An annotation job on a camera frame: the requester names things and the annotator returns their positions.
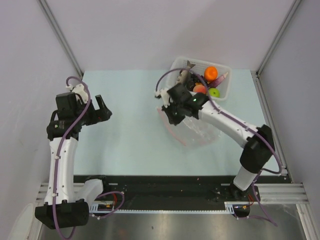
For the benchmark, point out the orange toy tangerine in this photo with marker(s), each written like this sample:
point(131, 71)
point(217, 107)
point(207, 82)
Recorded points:
point(210, 73)

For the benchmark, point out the aluminium front rail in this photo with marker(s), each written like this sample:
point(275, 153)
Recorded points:
point(272, 194)

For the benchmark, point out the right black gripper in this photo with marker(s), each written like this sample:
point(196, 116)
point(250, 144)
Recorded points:
point(172, 120)

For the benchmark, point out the right aluminium side rail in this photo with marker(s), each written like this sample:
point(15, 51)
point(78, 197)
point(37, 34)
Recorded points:
point(270, 122)

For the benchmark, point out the toy peach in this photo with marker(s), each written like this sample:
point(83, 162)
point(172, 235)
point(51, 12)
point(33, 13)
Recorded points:
point(200, 89)

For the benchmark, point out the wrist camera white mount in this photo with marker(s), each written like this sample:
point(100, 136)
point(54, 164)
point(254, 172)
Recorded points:
point(163, 94)
point(80, 92)

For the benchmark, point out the left aluminium corner post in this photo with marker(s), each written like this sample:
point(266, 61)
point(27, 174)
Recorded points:
point(55, 26)

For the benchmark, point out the grey toy fish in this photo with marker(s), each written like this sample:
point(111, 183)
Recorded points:
point(184, 73)

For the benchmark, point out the green toy apple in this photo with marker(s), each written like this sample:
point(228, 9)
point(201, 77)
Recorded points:
point(214, 92)

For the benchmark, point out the aluminium corner post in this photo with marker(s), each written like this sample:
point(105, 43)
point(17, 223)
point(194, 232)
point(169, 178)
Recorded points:
point(279, 35)
point(55, 26)

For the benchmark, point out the right aluminium corner post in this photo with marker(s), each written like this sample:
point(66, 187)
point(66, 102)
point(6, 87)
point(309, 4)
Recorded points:
point(279, 35)

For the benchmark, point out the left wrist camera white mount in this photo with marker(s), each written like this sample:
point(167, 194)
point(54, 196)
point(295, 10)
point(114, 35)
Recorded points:
point(80, 92)

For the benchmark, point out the clear zip top bag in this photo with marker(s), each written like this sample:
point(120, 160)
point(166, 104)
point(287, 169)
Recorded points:
point(191, 132)

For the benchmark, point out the dark red toy plum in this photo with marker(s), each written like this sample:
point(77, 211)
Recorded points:
point(190, 85)

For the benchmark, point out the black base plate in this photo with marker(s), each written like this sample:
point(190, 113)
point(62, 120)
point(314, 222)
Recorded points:
point(176, 193)

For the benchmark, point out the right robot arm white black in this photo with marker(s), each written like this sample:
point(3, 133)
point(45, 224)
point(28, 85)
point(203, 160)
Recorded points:
point(257, 142)

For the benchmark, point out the white plastic basket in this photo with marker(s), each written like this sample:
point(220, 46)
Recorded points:
point(199, 68)

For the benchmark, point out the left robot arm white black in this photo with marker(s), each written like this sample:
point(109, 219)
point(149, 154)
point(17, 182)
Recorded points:
point(63, 207)

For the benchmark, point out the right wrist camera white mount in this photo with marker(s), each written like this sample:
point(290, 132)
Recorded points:
point(163, 94)

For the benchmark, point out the dark toy grape bunch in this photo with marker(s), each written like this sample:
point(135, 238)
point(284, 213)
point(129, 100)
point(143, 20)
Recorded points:
point(198, 79)

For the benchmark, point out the purple toy eggplant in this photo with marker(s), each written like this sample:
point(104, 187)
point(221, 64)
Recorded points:
point(215, 83)

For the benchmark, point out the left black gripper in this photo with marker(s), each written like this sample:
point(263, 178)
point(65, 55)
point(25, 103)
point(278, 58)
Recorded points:
point(98, 115)

